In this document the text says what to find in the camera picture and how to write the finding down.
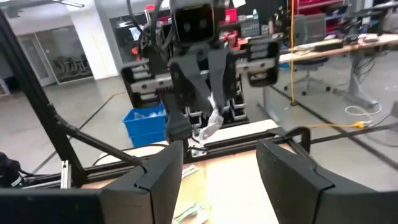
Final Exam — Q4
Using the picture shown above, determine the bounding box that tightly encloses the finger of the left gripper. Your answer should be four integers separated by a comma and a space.
169, 55, 216, 115
207, 49, 230, 114

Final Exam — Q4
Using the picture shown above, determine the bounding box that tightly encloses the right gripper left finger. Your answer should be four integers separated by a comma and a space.
101, 139, 185, 224

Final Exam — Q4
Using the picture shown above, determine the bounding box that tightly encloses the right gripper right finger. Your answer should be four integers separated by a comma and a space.
256, 139, 377, 224

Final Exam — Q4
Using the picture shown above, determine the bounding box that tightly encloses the small white red-print sachet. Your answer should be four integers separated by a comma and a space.
198, 93, 224, 146

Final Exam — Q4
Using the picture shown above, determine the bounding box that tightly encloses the office chair base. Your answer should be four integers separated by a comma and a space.
282, 57, 332, 96

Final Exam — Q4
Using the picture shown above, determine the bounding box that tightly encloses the blue plastic crate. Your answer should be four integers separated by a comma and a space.
123, 103, 169, 147

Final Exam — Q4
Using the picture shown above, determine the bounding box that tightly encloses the wooden work table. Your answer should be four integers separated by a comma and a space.
278, 32, 398, 108

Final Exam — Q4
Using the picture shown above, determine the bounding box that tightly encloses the black device green light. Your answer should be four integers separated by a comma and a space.
0, 151, 35, 189

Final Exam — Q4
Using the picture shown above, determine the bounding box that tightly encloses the thin yellow cord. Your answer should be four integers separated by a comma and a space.
289, 0, 298, 106

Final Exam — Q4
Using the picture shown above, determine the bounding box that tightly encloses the black corner bracket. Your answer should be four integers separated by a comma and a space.
267, 126, 312, 153

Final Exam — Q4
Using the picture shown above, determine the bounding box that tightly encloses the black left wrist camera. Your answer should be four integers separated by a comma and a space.
170, 0, 217, 44

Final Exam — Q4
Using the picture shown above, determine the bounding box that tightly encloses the yellow cable with plug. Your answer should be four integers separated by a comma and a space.
307, 120, 374, 130

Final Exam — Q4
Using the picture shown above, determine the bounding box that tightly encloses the white floor cable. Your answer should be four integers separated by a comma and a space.
343, 104, 383, 119

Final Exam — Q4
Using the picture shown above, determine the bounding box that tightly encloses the white strip on frame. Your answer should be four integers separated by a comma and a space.
60, 160, 72, 190

